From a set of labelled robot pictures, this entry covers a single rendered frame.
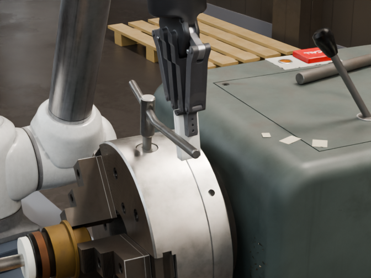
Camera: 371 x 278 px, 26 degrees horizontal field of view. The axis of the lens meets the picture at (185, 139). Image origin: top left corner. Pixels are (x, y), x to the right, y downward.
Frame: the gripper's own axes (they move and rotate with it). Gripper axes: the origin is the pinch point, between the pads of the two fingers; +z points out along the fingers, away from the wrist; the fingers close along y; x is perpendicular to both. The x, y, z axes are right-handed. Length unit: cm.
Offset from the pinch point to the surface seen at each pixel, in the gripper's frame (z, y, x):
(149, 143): 5.9, -14.1, 0.0
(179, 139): -0.8, 3.4, -2.7
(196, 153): -1.1, 9.6, -3.3
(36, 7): 101, -634, 147
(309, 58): 5, -35, 43
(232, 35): 106, -432, 240
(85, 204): 15.8, -19.7, -9.5
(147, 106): -0.4, -12.8, -0.2
